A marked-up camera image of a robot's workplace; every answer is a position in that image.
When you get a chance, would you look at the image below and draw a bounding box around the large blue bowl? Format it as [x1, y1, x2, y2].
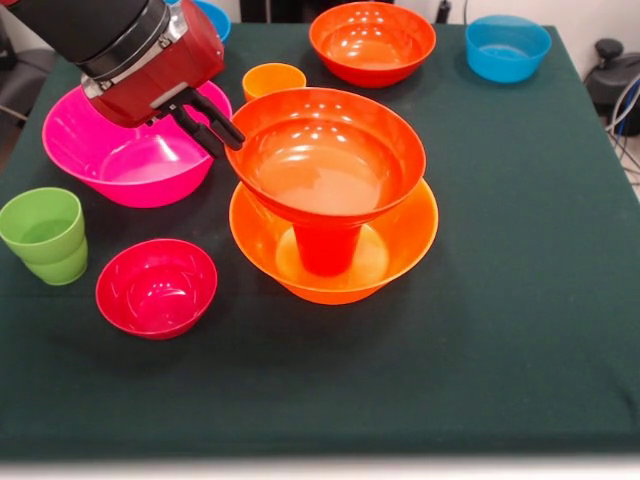
[164, 0, 232, 44]

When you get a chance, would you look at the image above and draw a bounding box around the large orange bowl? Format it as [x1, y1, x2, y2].
[228, 177, 440, 306]

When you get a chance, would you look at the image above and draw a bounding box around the red-orange plastic cup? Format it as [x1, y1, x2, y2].
[293, 224, 362, 277]

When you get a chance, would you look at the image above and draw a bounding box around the small crimson bowl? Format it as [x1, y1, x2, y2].
[95, 238, 219, 341]

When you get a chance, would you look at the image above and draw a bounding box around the tangle of cables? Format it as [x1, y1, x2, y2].
[604, 74, 640, 176]

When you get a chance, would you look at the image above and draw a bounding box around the red-orange plastic bowl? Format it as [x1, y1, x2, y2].
[308, 1, 438, 89]
[224, 87, 428, 231]

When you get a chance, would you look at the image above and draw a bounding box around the orange plastic cup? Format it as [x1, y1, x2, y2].
[242, 62, 308, 104]

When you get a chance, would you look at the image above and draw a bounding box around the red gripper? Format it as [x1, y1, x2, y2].
[88, 0, 247, 160]

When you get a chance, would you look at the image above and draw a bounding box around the dark green tablecloth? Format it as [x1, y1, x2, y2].
[0, 19, 640, 459]

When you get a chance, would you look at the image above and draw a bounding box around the large pink bowl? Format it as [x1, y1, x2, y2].
[41, 79, 234, 209]

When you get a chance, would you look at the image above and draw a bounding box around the green plastic cup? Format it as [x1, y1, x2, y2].
[0, 186, 89, 287]

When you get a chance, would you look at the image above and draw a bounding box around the small translucent blue bowl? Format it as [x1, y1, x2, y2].
[465, 14, 553, 84]

